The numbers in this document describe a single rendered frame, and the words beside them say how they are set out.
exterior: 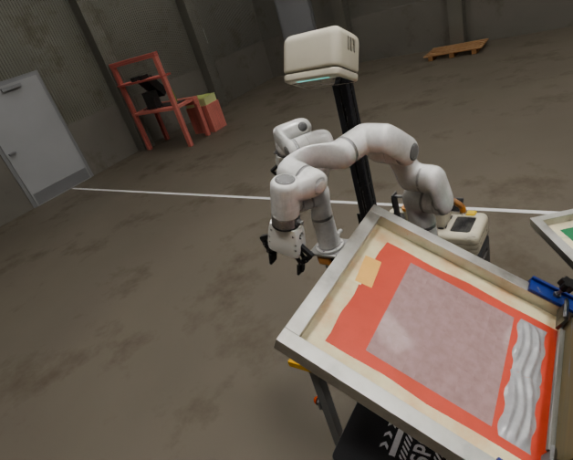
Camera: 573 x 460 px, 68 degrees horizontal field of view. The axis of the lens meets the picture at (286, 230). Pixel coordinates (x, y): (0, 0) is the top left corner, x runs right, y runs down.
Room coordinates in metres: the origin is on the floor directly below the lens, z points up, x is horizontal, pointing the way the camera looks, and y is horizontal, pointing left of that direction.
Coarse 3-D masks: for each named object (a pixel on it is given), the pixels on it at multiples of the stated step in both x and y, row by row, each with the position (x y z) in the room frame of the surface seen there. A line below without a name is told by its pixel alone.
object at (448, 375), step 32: (352, 320) 0.78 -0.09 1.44; (384, 320) 0.78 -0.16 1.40; (416, 320) 0.78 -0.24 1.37; (352, 352) 0.70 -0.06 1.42; (384, 352) 0.70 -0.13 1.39; (416, 352) 0.70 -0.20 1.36; (448, 352) 0.70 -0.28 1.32; (480, 352) 0.70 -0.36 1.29; (416, 384) 0.63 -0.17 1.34; (448, 384) 0.63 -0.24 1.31; (480, 384) 0.63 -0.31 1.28; (448, 416) 0.56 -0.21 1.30; (480, 416) 0.56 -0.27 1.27; (544, 416) 0.56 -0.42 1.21; (512, 448) 0.50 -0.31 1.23; (544, 448) 0.49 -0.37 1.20
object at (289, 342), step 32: (384, 224) 1.09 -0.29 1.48; (352, 256) 0.94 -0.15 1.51; (448, 256) 0.98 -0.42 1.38; (320, 288) 0.83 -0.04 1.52; (512, 288) 0.87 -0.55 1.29; (288, 352) 0.69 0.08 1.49; (320, 352) 0.67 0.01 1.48; (352, 384) 0.60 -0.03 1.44; (384, 416) 0.56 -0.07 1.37; (416, 416) 0.54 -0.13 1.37; (448, 448) 0.48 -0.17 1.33
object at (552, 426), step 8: (560, 336) 0.71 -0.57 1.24; (560, 344) 0.69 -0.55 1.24; (560, 352) 0.67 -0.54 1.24; (560, 360) 0.65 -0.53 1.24; (560, 368) 0.63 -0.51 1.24; (560, 376) 0.61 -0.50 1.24; (552, 384) 0.60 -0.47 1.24; (552, 392) 0.58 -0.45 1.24; (552, 400) 0.56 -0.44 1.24; (552, 408) 0.54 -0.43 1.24; (552, 416) 0.53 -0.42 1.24; (552, 424) 0.51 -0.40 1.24; (552, 432) 0.50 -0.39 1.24; (552, 440) 0.48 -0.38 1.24
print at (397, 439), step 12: (384, 432) 0.81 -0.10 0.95; (396, 432) 0.80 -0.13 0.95; (384, 444) 0.77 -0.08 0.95; (396, 444) 0.76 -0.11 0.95; (408, 444) 0.75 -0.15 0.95; (420, 444) 0.74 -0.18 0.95; (396, 456) 0.73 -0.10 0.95; (408, 456) 0.72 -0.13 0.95; (420, 456) 0.71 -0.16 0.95; (432, 456) 0.70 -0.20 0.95
